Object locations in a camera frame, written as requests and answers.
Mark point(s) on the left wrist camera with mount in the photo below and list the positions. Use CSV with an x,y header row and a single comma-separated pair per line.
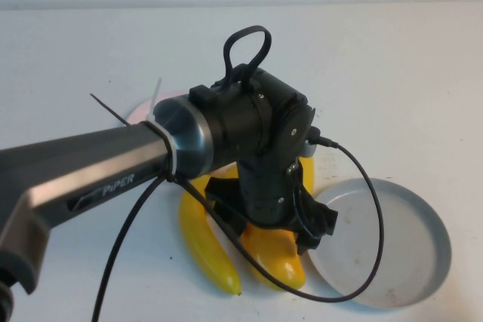
x,y
308,150

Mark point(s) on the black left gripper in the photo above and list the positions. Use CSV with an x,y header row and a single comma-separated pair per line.
x,y
264,194

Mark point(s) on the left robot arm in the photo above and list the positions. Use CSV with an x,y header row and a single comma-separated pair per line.
x,y
94,160

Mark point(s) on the yellow plastic banana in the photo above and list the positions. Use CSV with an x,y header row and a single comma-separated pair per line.
x,y
309,175
205,250

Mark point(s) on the orange-tinted plastic mango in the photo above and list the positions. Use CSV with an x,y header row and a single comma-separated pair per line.
x,y
271,261

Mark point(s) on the pink round plate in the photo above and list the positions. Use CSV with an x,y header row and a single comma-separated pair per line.
x,y
171,95

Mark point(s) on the black zip tie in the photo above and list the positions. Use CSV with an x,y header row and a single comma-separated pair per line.
x,y
109,109

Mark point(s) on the grey round plate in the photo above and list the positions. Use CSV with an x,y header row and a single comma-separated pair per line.
x,y
407,246

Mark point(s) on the white zip tie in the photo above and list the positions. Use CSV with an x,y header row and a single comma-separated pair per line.
x,y
174,156

